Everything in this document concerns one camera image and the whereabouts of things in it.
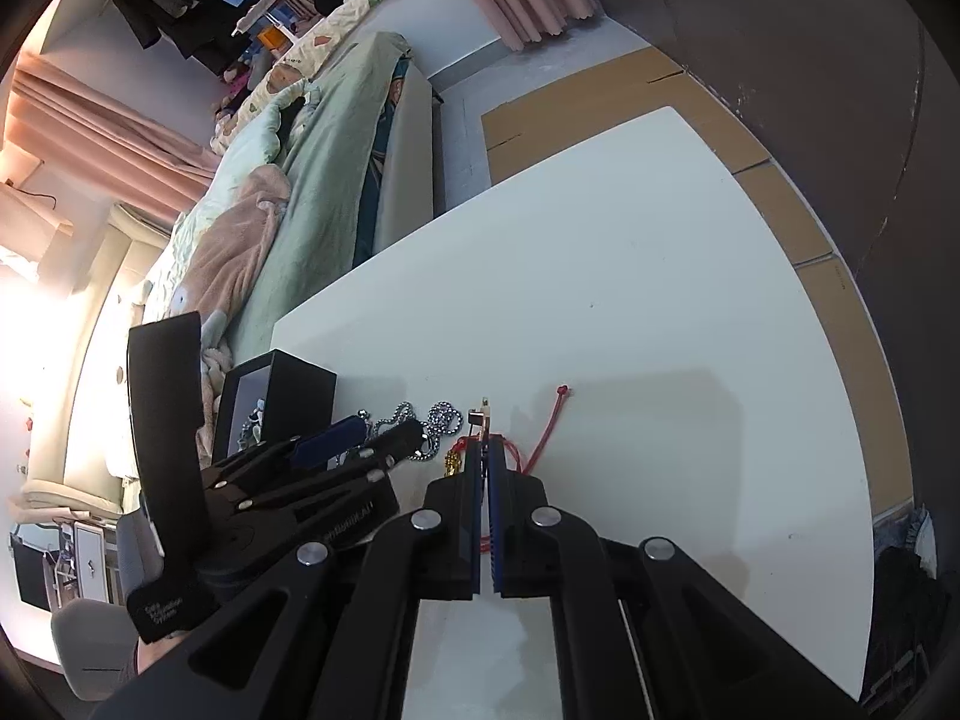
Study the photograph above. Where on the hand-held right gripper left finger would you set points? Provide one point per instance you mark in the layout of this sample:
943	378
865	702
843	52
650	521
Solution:
450	540

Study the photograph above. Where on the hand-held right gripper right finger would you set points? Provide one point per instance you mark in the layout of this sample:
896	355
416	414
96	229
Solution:
525	540

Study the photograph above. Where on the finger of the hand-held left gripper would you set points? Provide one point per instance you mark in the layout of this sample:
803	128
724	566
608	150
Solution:
390	442
330	442

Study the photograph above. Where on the black box with white lining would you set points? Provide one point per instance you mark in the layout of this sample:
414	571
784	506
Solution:
296	397

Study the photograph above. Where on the cream padded headboard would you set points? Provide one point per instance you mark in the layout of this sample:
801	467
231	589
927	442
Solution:
97	360

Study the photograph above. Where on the pink fleece blanket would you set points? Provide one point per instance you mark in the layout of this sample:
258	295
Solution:
232	255

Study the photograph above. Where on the cream hanging garment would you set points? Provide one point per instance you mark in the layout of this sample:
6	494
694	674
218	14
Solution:
34	240

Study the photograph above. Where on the grey chair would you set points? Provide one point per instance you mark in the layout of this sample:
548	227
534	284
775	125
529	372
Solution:
94	649

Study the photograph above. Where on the bed with green sheet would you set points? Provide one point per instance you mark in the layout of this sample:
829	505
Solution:
330	165

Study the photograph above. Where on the pale green quilt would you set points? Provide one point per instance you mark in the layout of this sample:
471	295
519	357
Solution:
255	139

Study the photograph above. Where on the floral window seat cushion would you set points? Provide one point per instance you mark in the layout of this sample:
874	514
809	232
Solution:
330	22

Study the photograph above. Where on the dark hanging clothes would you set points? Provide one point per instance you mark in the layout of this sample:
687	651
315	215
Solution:
180	7

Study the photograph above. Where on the white table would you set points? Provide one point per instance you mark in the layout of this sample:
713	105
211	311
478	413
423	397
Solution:
787	187

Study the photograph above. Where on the dark brown wardrobe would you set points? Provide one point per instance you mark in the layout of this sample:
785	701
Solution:
825	90

